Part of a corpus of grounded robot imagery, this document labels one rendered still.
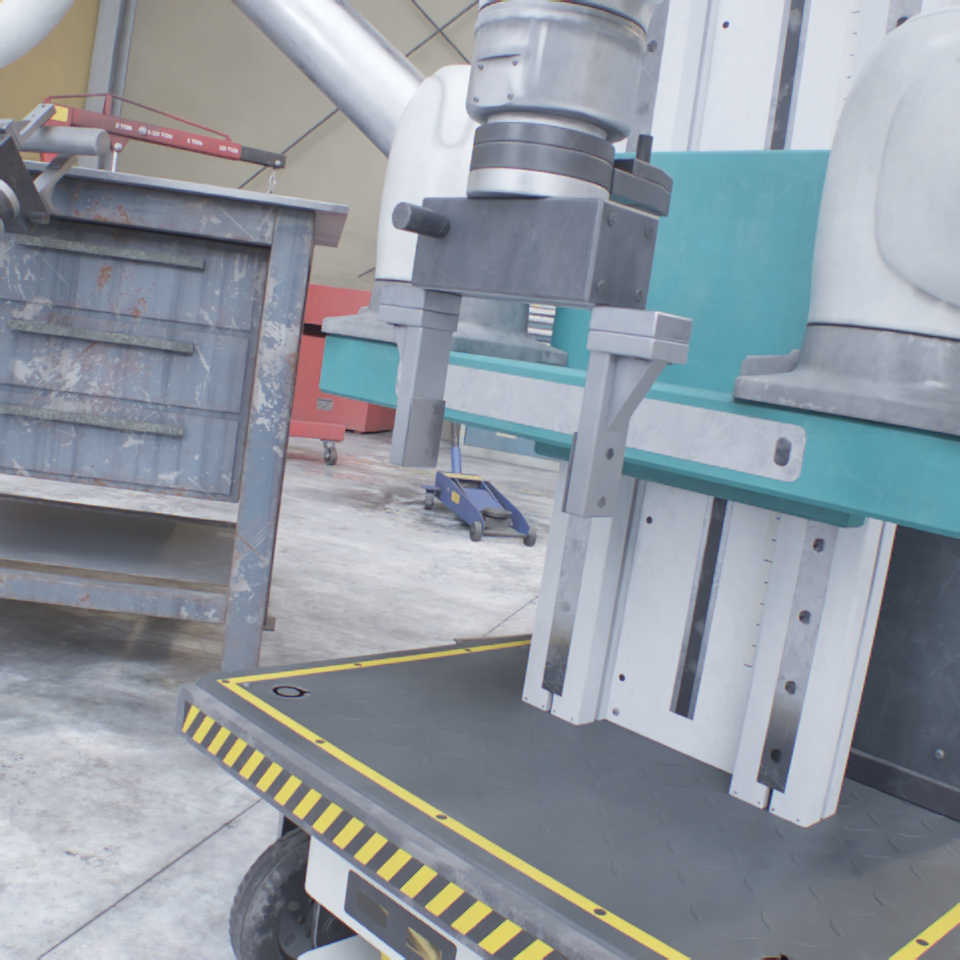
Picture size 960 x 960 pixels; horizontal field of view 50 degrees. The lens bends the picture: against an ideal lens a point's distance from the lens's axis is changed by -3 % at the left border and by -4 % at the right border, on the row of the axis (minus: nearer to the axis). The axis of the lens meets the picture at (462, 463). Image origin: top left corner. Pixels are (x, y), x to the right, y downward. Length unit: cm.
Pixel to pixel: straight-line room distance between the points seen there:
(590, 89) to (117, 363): 132
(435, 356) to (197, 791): 108
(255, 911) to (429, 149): 74
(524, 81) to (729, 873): 59
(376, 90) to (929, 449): 81
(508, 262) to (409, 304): 9
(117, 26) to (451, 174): 801
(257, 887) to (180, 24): 811
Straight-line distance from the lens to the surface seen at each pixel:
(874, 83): 74
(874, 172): 71
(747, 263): 93
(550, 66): 54
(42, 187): 156
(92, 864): 140
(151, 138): 527
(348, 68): 129
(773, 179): 94
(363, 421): 687
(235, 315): 174
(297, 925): 114
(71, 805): 154
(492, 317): 98
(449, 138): 99
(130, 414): 177
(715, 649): 104
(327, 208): 164
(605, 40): 55
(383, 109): 126
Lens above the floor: 68
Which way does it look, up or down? 6 degrees down
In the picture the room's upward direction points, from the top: 8 degrees clockwise
